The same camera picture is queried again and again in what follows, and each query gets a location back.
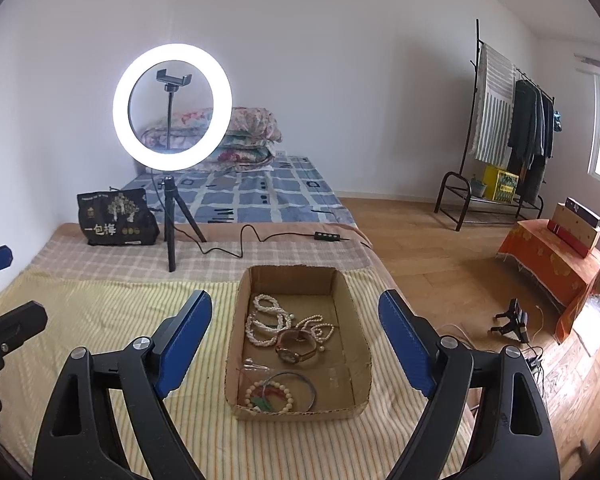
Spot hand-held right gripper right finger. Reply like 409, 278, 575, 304
379, 290, 561, 480

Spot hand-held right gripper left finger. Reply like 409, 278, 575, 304
32, 290, 212, 480

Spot cardboard box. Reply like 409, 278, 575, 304
224, 265, 373, 422

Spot cream bead bracelet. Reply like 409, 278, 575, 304
244, 380, 296, 414

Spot twisted pearl necklace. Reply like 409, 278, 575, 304
245, 294, 293, 347

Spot thin pearl strand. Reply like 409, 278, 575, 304
290, 314, 337, 353

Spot red string green pendant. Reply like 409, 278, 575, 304
237, 365, 281, 411

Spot brown strap wristwatch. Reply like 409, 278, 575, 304
275, 329, 318, 365

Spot thin blue bangle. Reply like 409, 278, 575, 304
264, 371, 317, 411

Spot striped yellow cloth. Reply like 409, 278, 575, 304
0, 265, 473, 480

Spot pink plaid blanket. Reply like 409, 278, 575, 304
32, 222, 381, 291

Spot small black floor tripod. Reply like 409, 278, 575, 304
490, 299, 531, 343

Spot black printed bag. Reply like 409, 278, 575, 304
76, 187, 160, 247

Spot black clothes rack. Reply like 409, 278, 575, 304
434, 19, 556, 232

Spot orange cloth covered table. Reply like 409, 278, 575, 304
497, 219, 600, 343

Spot blue patterned bedsheet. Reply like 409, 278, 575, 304
117, 155, 356, 226

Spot yellow crate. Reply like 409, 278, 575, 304
482, 165, 520, 204

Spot tan gift box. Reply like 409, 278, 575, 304
547, 202, 600, 259

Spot floral pillow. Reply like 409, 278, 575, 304
200, 141, 277, 172

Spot dark flat box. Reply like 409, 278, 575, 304
565, 197, 600, 227

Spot floral folded quilt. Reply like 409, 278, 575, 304
141, 106, 283, 151

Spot striped hanging towel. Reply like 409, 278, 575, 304
472, 42, 517, 166

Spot dark hanging clothes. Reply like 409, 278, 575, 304
507, 79, 556, 201

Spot black phone holder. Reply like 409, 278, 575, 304
155, 67, 193, 151

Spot black cable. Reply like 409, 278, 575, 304
172, 224, 373, 259

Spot white ring light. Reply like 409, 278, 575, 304
112, 43, 232, 172

